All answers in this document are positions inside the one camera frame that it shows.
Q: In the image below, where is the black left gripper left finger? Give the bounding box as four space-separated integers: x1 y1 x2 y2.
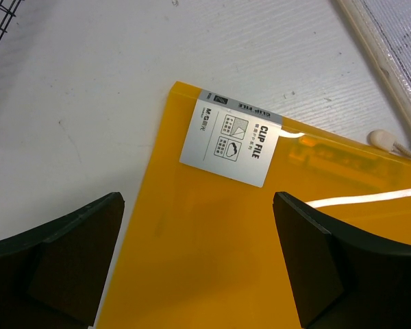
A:
0 192 125 328

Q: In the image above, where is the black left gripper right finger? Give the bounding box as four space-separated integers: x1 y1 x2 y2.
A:
273 192 411 328

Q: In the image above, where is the yellow clip file folder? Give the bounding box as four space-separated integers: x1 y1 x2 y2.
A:
97 82 411 328

